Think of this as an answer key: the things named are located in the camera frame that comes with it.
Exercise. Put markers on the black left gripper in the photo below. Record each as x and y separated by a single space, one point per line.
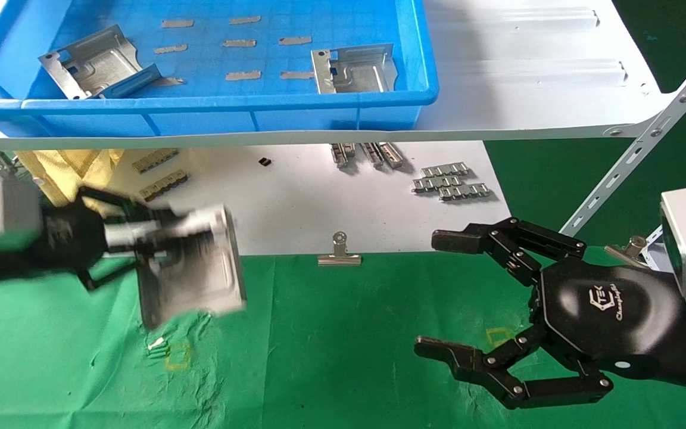
72 238

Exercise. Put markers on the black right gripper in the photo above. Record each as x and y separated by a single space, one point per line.
611 316

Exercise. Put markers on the stamped sheet metal bracket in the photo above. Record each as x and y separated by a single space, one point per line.
200 280
90 62
361 74

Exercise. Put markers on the olive toothed strip part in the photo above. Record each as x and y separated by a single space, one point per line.
164 185
155 161

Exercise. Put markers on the yellow cloth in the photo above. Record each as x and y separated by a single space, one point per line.
66 173

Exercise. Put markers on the blue plastic bin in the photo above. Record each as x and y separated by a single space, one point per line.
200 116

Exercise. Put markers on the small black part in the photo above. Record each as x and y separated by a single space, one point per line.
264 161

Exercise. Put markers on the green table cloth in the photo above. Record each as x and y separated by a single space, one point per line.
343 357

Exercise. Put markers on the tan tape strip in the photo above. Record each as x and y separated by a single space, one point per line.
171 49
177 24
297 75
295 40
245 20
239 43
243 75

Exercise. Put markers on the white metal shelf rack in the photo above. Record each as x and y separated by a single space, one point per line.
527 89

